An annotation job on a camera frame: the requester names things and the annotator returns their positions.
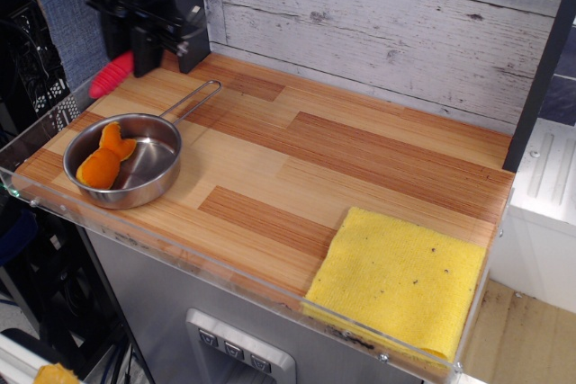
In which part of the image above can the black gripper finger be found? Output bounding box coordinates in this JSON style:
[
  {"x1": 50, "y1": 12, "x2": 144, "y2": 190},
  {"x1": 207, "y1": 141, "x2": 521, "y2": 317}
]
[
  {"x1": 101, "y1": 8, "x2": 131, "y2": 60},
  {"x1": 130, "y1": 27, "x2": 164, "y2": 77}
]

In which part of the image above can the red handled metal fork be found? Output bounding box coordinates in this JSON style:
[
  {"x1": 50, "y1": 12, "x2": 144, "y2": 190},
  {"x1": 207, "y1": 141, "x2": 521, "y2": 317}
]
[{"x1": 88, "y1": 50, "x2": 134, "y2": 99}]

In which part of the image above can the small stainless steel pot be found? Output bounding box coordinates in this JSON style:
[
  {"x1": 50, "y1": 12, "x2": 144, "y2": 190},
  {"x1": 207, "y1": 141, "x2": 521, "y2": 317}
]
[{"x1": 62, "y1": 79, "x2": 223, "y2": 210}]

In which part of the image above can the orange peel in pot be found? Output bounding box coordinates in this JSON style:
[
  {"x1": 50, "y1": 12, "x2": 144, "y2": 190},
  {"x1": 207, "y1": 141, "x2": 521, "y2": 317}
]
[{"x1": 76, "y1": 121, "x2": 137, "y2": 190}]

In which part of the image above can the black crate rack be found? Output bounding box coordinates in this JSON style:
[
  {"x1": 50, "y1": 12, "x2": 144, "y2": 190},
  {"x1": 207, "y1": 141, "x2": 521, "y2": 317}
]
[{"x1": 1, "y1": 0, "x2": 70, "y2": 134}]

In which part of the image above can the clear acrylic table guard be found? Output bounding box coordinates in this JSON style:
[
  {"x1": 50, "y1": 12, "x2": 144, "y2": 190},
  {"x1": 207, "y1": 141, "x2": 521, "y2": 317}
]
[{"x1": 0, "y1": 19, "x2": 517, "y2": 380}]

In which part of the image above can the stainless steel cabinet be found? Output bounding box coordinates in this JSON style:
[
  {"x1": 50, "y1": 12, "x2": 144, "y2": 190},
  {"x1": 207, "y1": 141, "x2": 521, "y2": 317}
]
[{"x1": 84, "y1": 226, "x2": 433, "y2": 384}]

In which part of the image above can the silver button panel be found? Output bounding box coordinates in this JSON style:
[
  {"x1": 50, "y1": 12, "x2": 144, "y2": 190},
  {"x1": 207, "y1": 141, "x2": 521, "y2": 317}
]
[{"x1": 185, "y1": 308, "x2": 297, "y2": 383}]

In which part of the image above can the orange peel bottom corner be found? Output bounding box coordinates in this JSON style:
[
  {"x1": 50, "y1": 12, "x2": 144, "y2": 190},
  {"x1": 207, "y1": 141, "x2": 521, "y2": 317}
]
[{"x1": 32, "y1": 363, "x2": 80, "y2": 384}]

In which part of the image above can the yellow folded cloth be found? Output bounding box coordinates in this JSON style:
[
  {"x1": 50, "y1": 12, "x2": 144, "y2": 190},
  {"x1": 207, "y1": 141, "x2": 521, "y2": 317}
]
[{"x1": 302, "y1": 208, "x2": 485, "y2": 362}]

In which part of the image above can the white plastic bin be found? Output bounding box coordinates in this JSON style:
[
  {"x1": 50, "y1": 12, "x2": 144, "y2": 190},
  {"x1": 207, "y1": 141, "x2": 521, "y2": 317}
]
[{"x1": 490, "y1": 119, "x2": 575, "y2": 312}]

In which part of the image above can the black vertical post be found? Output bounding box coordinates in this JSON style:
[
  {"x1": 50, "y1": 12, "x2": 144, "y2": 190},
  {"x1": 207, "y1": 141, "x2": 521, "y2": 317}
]
[{"x1": 502, "y1": 0, "x2": 575, "y2": 173}]

